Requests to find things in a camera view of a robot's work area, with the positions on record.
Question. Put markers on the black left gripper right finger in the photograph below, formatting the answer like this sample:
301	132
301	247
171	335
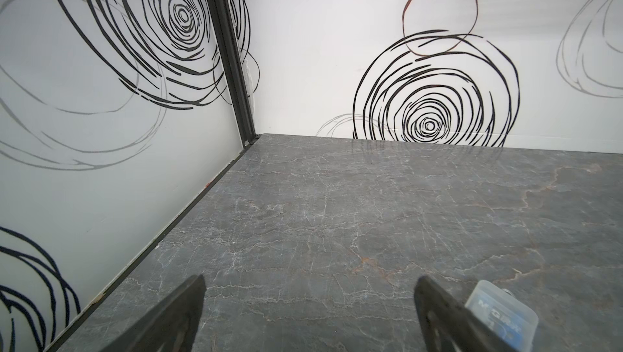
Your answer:
446	325

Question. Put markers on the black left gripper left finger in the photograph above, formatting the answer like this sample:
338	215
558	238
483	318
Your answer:
171	325

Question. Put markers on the clear compass case blue insert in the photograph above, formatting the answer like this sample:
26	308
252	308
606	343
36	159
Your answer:
511	320

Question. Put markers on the black corner frame post left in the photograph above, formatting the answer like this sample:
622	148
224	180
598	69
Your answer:
228	49

